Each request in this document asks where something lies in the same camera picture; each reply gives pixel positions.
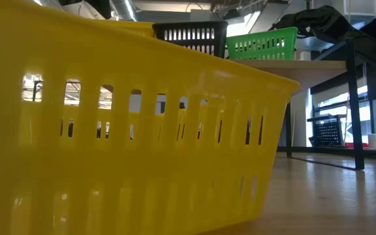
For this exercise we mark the black plastic basket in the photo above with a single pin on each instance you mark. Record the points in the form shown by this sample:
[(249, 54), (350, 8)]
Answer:
[(191, 26), (328, 134)]

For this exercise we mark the wooden shelf with black legs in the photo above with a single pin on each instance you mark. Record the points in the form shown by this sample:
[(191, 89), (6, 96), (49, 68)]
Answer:
[(289, 68)]

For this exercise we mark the green plastic basket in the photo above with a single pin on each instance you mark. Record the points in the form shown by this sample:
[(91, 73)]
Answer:
[(263, 33)]

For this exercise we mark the white ceiling box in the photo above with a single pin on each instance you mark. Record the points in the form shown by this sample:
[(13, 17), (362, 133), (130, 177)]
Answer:
[(361, 8)]

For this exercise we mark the silver ventilation duct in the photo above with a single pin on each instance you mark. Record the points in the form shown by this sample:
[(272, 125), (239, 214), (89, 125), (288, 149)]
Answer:
[(124, 9)]

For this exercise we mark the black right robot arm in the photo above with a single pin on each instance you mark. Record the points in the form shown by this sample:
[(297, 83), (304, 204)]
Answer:
[(322, 19)]

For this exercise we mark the red flat object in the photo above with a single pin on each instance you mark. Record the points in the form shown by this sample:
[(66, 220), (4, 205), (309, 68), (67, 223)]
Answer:
[(348, 145)]

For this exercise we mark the yellow plastic basket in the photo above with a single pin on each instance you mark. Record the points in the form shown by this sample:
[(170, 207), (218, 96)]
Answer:
[(142, 163), (135, 28)]

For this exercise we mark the white paper roll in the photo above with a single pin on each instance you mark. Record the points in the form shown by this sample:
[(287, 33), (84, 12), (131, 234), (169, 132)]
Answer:
[(375, 142)]

